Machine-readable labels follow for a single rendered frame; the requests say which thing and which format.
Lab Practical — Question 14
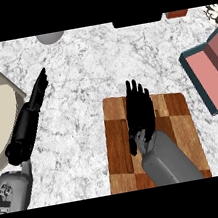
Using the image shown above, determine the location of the wooden checkered cutting board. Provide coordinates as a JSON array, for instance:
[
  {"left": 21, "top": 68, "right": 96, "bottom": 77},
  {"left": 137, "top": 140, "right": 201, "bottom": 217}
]
[{"left": 94, "top": 82, "right": 213, "bottom": 196}]

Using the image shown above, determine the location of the reddish brown block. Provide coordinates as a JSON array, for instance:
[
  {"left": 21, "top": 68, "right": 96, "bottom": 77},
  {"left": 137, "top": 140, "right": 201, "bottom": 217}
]
[{"left": 164, "top": 8, "right": 191, "bottom": 21}]

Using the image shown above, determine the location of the teal box with pink inside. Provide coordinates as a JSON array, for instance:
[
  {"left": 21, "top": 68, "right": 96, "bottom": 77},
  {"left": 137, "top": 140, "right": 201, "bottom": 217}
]
[{"left": 172, "top": 22, "right": 218, "bottom": 121}]

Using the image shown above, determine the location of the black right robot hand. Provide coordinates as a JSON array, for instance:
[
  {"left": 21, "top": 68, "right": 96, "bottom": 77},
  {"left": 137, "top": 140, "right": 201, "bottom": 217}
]
[{"left": 116, "top": 76, "right": 163, "bottom": 158}]

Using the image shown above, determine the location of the grey round bowl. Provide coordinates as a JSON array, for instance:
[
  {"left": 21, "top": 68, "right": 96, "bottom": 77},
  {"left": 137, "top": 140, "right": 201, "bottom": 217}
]
[{"left": 34, "top": 30, "right": 68, "bottom": 48}]

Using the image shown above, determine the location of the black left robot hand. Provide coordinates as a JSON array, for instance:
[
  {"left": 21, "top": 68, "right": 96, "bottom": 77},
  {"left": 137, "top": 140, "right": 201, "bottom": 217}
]
[{"left": 0, "top": 66, "right": 63, "bottom": 169}]

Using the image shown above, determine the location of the black flat appliance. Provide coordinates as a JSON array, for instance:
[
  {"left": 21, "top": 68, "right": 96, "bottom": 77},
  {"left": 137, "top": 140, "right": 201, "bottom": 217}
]
[{"left": 111, "top": 12, "right": 165, "bottom": 31}]

